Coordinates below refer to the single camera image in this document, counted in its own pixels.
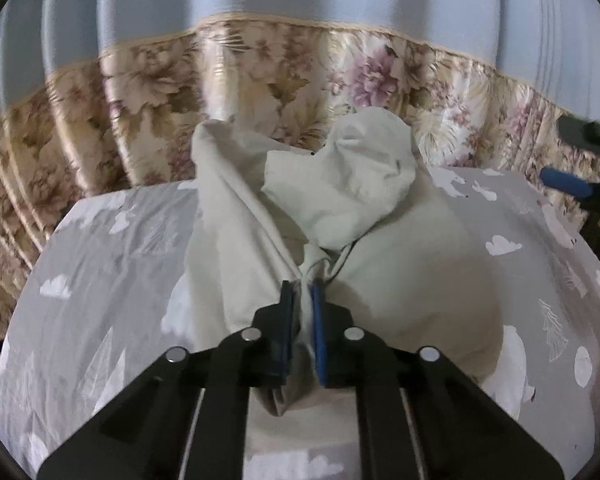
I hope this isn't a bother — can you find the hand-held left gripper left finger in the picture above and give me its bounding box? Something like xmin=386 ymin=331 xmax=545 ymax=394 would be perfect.
xmin=37 ymin=280 xmax=306 ymax=480

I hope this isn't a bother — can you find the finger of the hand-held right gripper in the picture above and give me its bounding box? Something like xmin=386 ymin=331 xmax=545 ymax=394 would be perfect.
xmin=557 ymin=114 xmax=600 ymax=148
xmin=540 ymin=166 xmax=600 ymax=211

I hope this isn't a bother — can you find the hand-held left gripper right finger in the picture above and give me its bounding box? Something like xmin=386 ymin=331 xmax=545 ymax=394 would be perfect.
xmin=307 ymin=282 xmax=566 ymax=480

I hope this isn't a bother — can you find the beige zip jacket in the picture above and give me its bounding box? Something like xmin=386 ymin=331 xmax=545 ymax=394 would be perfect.
xmin=182 ymin=107 xmax=506 ymax=418

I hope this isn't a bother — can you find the grey printed bed sheet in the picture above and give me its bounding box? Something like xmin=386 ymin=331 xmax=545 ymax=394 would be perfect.
xmin=0 ymin=165 xmax=600 ymax=480

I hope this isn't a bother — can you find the blue and floral curtain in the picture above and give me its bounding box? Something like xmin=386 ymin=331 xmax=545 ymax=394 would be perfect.
xmin=0 ymin=0 xmax=600 ymax=341

